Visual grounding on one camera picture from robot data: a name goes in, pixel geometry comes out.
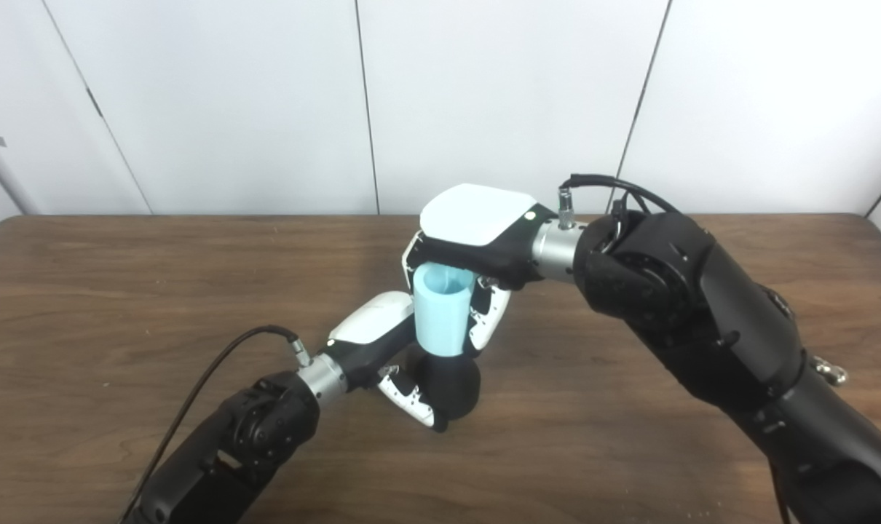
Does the white and black right hand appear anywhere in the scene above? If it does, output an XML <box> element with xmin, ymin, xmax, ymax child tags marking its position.
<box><xmin>401</xmin><ymin>183</ymin><xmax>558</xmax><ymax>357</ymax></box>

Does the white and black left hand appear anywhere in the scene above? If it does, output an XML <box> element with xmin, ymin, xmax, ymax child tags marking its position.
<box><xmin>317</xmin><ymin>291</ymin><xmax>449</xmax><ymax>434</ymax></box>

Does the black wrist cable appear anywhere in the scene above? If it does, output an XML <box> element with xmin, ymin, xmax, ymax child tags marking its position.
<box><xmin>119</xmin><ymin>325</ymin><xmax>314</xmax><ymax>524</ymax></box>
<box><xmin>557</xmin><ymin>173</ymin><xmax>787</xmax><ymax>524</ymax></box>

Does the light blue cylinder cup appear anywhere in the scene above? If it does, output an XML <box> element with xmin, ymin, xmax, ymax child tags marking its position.
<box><xmin>413</xmin><ymin>263</ymin><xmax>476</xmax><ymax>358</ymax></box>

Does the black flared nozzle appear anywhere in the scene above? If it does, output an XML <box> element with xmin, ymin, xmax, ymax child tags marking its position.
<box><xmin>400</xmin><ymin>342</ymin><xmax>481</xmax><ymax>421</ymax></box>

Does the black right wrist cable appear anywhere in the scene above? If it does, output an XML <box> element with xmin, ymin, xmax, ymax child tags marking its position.
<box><xmin>557</xmin><ymin>173</ymin><xmax>787</xmax><ymax>524</ymax></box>

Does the small silver metal plug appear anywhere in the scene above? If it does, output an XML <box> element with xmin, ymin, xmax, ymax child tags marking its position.
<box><xmin>812</xmin><ymin>355</ymin><xmax>848</xmax><ymax>385</ymax></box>

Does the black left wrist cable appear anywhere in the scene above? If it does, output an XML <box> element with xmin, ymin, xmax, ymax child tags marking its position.
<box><xmin>119</xmin><ymin>325</ymin><xmax>314</xmax><ymax>524</ymax></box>

